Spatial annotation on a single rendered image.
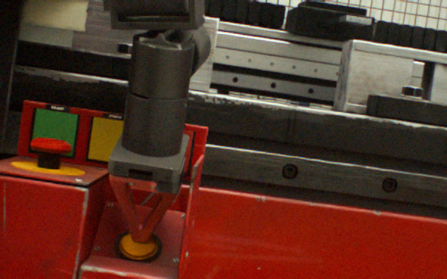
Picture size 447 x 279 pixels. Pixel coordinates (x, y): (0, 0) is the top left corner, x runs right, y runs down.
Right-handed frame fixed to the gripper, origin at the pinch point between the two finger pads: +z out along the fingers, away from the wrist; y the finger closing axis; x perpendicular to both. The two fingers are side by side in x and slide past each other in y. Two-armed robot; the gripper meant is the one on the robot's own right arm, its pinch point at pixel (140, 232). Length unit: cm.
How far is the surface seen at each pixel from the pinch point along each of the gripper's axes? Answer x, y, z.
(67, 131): 9.9, 9.9, -5.8
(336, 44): -21, 61, -8
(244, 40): -7, 59, -7
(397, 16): -88, 447, 53
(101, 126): 6.4, 10.2, -6.8
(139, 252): -0.2, -1.5, 1.4
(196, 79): -1.8, 32.1, -7.5
